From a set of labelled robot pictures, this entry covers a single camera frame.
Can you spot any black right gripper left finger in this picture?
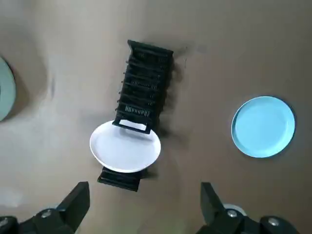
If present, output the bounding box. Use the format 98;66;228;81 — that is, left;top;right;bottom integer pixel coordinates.
0;181;90;234

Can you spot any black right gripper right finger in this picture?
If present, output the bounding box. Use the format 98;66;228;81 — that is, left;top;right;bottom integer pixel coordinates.
197;181;312;234

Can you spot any white round plate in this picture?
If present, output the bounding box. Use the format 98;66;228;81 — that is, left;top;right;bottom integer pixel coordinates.
89;119;162;174

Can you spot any light blue round plate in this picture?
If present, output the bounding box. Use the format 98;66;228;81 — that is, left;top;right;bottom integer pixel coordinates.
231;96;296;158

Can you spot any black slotted dish rack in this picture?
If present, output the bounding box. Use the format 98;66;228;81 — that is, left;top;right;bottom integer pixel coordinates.
97;39;174;192

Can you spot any steel pot with pale handles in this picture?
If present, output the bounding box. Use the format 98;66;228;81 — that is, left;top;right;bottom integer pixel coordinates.
0;56;17;122

